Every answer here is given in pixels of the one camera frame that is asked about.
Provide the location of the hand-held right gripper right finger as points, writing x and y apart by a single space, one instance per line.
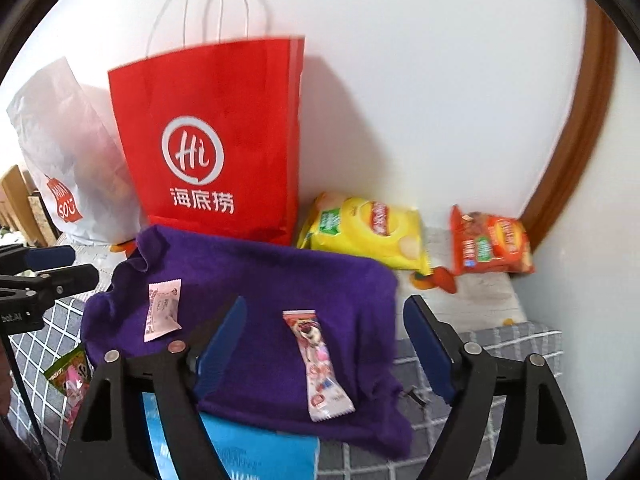
430 355

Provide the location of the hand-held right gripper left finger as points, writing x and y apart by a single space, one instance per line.
225 345

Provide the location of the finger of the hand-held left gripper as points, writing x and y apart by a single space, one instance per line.
50 257
65 278

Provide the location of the green red snack packet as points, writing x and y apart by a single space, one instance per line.
62 362

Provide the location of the wooden furniture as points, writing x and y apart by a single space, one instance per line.
20 195

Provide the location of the white pink snack bar packet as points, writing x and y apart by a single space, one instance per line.
315 360

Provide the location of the grey checked blanket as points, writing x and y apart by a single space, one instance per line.
520 332

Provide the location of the purple towel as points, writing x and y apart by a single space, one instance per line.
300 280

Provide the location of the blue tissue pack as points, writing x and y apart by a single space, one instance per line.
235 450

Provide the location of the white plastic bag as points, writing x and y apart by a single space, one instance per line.
65 150

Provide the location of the orange chips bag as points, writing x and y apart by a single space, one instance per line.
490 245

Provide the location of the yellow chips bag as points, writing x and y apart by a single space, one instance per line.
365 235

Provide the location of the red paper bag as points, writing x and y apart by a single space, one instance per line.
210 110

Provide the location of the wooden door frame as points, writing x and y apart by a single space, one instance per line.
585 110

